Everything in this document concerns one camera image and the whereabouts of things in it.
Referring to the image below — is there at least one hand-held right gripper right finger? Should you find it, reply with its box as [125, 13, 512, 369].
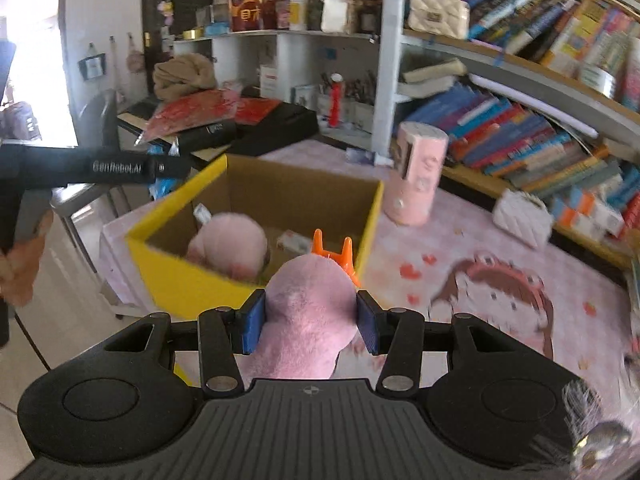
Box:
[356, 290, 527, 396]

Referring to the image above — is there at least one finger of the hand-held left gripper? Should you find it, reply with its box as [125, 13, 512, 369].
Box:
[150, 156, 194, 181]

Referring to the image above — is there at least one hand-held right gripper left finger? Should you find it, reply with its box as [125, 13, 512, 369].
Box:
[99, 290, 267, 397]

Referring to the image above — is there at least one small pink plush toy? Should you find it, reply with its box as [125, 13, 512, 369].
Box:
[255, 227, 363, 381]

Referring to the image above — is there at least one yellow cardboard box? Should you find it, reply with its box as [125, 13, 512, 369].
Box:
[125, 154, 385, 321]

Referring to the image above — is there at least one large pink plush pig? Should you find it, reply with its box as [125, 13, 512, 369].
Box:
[187, 212, 271, 281]

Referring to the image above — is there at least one small white red-label box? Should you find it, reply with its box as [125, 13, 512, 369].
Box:
[276, 230, 312, 256]

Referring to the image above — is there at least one person's left hand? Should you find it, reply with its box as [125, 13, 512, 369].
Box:
[0, 210, 54, 307]

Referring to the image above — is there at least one black long box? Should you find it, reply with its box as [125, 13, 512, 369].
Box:
[175, 119, 238, 153]

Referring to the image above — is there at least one large red packet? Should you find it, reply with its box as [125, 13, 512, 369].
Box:
[142, 89, 246, 141]

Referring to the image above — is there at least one beige cloth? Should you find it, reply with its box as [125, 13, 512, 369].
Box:
[152, 54, 218, 102]

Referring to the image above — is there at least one small red packet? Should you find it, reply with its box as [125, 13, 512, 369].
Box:
[235, 97, 282, 126]

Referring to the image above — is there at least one black case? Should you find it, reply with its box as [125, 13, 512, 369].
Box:
[227, 101, 320, 157]

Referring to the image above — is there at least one pink hanging bag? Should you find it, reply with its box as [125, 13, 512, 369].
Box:
[125, 35, 144, 74]

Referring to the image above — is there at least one pink checked tablecloth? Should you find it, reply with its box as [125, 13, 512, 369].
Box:
[100, 137, 640, 411]

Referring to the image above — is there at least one pink cylinder canister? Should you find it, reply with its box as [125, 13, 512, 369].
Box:
[382, 121, 449, 226]

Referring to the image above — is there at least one red cartoon figure lantern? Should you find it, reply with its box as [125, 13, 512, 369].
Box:
[229, 0, 278, 32]

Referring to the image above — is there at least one white quilted purse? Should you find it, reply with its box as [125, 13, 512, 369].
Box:
[492, 189, 555, 250]

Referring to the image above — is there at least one white pen holder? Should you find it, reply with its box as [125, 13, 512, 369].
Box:
[345, 97, 377, 133]

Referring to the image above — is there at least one white jar yellow label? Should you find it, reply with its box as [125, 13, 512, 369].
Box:
[289, 0, 310, 32]

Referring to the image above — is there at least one white wooden bookshelf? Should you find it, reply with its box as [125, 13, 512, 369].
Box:
[172, 0, 640, 271]

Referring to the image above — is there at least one white gift box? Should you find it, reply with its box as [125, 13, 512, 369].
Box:
[320, 0, 358, 35]

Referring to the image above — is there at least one row of colourful books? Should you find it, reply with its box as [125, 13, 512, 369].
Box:
[460, 0, 640, 81]
[407, 82, 640, 201]

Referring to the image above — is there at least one blue orange white carton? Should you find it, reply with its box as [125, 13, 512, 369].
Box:
[551, 192, 596, 233]
[590, 200, 627, 239]

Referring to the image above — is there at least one thick white book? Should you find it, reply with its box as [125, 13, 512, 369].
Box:
[400, 57, 468, 98]

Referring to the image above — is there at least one crinkled clear plastic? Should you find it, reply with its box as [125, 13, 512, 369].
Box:
[560, 377, 636, 473]

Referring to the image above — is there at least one cream quilted purse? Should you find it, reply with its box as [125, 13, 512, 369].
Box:
[407, 0, 471, 41]

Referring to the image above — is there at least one round white tin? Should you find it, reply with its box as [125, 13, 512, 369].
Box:
[580, 65, 632, 101]

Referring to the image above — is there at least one black wall pouch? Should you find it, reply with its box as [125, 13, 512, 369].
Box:
[78, 54, 108, 80]

